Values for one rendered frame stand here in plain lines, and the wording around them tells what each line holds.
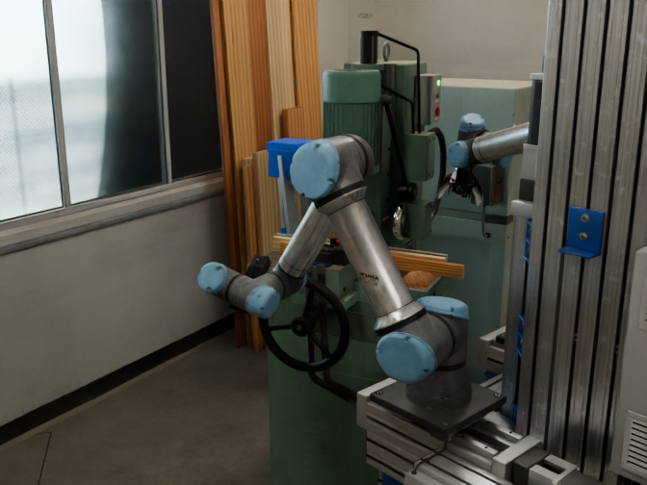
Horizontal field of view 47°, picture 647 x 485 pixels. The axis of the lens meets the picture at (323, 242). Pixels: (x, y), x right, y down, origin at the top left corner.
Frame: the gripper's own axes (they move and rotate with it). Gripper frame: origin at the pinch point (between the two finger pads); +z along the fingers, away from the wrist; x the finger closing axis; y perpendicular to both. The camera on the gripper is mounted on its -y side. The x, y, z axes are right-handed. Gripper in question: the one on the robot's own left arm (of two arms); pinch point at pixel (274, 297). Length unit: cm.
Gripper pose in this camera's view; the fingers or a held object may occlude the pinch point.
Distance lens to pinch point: 208.9
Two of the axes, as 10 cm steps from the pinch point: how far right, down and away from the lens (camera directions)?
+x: 9.1, 1.1, -4.1
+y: -2.1, 9.6, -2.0
